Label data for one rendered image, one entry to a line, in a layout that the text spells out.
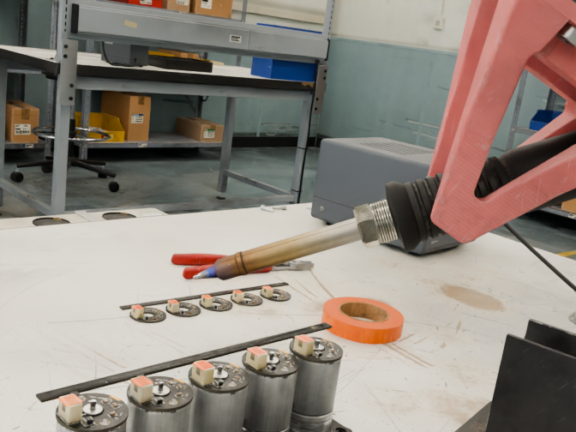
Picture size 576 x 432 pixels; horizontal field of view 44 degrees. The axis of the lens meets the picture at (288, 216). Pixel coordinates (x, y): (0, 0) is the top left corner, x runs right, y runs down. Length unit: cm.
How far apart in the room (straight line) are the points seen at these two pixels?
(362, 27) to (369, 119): 79
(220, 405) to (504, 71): 16
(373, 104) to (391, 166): 542
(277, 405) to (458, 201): 13
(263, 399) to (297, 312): 23
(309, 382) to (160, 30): 261
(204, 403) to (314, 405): 6
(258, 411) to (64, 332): 20
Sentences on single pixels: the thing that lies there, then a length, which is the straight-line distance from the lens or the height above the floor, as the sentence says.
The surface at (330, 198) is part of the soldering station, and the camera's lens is 78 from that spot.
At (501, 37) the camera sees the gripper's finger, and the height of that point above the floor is 96.
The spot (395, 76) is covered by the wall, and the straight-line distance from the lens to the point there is 601.
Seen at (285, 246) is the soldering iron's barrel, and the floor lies 88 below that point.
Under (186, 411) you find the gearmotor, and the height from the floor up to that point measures 81.
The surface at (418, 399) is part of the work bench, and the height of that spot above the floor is 75.
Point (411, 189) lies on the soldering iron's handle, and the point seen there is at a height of 90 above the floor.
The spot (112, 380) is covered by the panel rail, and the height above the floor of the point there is 81.
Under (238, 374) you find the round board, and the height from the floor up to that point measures 81.
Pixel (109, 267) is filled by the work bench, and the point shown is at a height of 75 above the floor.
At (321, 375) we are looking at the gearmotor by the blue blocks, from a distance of 32.
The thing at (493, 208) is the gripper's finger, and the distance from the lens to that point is 23.
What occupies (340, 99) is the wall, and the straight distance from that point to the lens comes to 639.
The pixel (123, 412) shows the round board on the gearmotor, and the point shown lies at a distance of 27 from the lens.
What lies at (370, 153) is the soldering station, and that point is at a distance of 74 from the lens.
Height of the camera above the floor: 95
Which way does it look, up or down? 14 degrees down
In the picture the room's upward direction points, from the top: 8 degrees clockwise
